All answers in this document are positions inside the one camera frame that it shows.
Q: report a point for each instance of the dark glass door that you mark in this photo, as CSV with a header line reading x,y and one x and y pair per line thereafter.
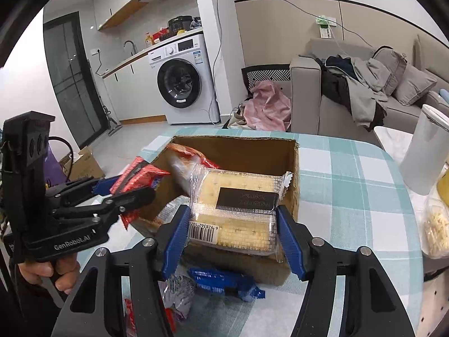
x,y
70,77

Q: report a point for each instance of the red box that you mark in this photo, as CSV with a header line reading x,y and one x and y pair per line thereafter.
x,y
163,35

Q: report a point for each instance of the small white snack packet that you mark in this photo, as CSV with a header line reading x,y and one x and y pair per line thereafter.
x,y
179,291

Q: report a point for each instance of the white cylindrical bin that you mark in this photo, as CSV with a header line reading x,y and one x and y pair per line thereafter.
x,y
421,158

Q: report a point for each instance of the person's left hand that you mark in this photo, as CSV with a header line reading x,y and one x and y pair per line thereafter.
x,y
35,270

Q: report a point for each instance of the clear cake packet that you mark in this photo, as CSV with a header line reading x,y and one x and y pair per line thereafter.
x,y
231,179

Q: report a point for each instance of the grey coat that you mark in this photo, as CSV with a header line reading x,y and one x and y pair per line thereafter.
x,y
364,94

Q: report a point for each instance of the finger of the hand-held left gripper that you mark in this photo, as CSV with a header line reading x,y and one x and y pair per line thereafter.
x,y
136,196
105,185

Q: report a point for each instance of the wall socket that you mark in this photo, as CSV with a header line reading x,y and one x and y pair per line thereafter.
x,y
96,51

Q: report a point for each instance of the green white wall panel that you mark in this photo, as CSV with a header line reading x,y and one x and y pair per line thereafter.
x,y
326,33

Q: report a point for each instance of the beige tote bag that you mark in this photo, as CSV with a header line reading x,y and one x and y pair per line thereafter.
x,y
238,119

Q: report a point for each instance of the metal faucet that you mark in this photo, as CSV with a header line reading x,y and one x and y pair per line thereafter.
x,y
135,49

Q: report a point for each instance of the orange noodle snack packet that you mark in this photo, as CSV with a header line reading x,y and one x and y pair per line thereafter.
x,y
182,168

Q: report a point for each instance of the black jacket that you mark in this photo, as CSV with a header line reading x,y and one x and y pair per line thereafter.
x,y
333,84

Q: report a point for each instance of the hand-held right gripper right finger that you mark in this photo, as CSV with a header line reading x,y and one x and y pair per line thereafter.
x,y
291,242

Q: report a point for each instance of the clear bag of white snack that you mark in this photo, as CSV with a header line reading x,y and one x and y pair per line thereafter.
x,y
438,228

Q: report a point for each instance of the purple bag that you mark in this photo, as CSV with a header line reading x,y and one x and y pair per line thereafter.
x,y
52,172

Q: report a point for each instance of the red cookie packet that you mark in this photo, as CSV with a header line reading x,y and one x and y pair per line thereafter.
x,y
140,175

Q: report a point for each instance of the white lower cabinet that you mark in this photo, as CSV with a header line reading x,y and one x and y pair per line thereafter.
x,y
140,91

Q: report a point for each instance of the checked tablecloth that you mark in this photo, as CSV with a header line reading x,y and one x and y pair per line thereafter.
x,y
343,189

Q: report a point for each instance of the beige cushion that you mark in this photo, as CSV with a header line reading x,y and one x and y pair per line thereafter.
x,y
414,84

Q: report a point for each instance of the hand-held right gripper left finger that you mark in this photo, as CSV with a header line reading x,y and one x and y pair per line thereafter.
x,y
173,242

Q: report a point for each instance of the pink plastic bag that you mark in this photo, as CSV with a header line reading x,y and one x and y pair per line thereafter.
x,y
270,108

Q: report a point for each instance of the yellow bottle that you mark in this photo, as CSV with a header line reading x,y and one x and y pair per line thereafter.
x,y
149,41

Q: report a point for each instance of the yellow plastic bag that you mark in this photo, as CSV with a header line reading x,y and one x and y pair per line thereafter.
x,y
444,186

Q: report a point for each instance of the black patterned chair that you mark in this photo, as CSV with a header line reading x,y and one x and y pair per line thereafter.
x,y
266,75

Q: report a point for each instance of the white upper cabinets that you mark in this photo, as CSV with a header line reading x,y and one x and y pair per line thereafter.
x,y
112,14

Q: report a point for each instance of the brown cardboard box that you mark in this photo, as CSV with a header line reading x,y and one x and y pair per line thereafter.
x,y
231,154

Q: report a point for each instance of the stick vacuum cleaner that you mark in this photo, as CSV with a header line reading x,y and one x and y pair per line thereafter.
x,y
114,126

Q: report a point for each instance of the dark grey cushion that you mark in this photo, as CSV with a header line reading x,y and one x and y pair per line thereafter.
x,y
393,63

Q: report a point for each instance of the grey sofa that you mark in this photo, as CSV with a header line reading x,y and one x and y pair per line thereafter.
x,y
305,94

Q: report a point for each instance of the white washing machine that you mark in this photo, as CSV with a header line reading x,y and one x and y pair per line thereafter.
x,y
179,84

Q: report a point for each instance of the blue cookie packet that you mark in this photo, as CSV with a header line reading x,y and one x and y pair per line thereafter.
x,y
224,281

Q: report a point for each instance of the cardboard tissue box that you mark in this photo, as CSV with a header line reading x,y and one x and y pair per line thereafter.
x,y
84,166

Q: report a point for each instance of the light blue cushion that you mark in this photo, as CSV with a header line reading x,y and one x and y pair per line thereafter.
x,y
444,96

